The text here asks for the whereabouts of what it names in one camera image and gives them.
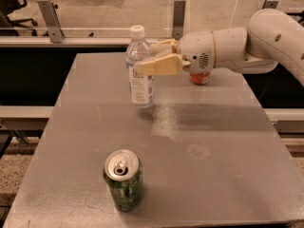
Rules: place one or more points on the metal bracket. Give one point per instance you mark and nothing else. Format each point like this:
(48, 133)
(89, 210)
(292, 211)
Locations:
(178, 18)
(270, 4)
(51, 20)

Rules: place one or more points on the red soda can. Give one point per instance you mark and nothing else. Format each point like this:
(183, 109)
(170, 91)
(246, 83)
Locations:
(200, 79)

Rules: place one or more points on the right metal bracket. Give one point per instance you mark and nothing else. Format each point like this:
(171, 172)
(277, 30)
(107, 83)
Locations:
(270, 4)

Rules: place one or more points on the black office chair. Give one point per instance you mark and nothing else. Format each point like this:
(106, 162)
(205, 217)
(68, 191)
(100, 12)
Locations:
(8, 26)

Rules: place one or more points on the metal barrier rail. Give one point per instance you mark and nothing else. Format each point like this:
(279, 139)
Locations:
(67, 42)

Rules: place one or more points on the clear plastic water bottle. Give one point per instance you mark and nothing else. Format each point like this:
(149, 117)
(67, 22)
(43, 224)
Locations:
(141, 86)

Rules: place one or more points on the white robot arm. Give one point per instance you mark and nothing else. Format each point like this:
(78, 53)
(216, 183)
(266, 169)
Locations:
(271, 38)

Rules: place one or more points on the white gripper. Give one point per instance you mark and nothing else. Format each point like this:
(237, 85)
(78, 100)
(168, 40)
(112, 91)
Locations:
(196, 51)

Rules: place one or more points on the middle metal bracket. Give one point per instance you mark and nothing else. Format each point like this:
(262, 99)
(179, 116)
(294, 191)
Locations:
(178, 18)

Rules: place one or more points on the green soda can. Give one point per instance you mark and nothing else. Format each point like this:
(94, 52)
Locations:
(123, 174)

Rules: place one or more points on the left metal bracket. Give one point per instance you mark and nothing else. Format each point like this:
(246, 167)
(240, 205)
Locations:
(51, 20)

